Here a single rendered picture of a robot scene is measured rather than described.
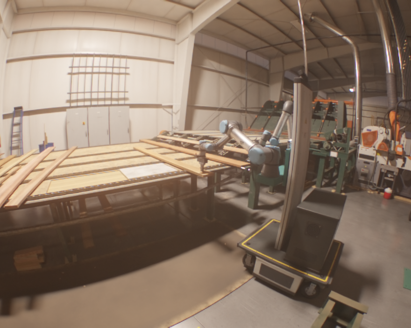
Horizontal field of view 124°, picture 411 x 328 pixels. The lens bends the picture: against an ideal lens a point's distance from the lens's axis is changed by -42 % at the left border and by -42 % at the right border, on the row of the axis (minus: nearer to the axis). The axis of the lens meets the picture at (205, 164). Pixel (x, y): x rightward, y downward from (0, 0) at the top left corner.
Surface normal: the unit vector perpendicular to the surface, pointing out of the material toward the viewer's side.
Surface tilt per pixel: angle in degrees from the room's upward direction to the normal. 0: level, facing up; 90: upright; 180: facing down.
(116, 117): 90
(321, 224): 90
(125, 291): 0
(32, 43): 89
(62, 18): 90
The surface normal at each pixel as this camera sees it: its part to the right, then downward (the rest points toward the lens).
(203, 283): 0.02, -0.97
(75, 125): 0.62, 0.19
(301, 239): -0.72, 0.14
